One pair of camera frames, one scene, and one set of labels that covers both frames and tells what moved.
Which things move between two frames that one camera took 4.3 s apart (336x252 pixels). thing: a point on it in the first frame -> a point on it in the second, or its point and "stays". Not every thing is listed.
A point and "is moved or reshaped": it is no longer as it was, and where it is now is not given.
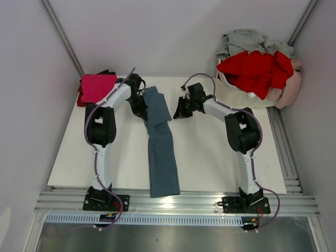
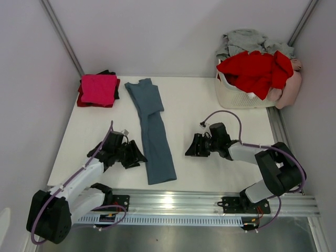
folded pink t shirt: x=95 y=87 stays
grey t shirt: x=235 y=41 stays
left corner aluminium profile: x=62 y=36 stays
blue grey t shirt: x=163 y=168 is moved or reshaped
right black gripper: x=180 y=113 -> x=194 y=150
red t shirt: x=256 y=74 stays
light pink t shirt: x=286 y=97 stays
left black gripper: x=141 y=111 -> x=135 y=155
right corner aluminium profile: x=302 y=22 stays
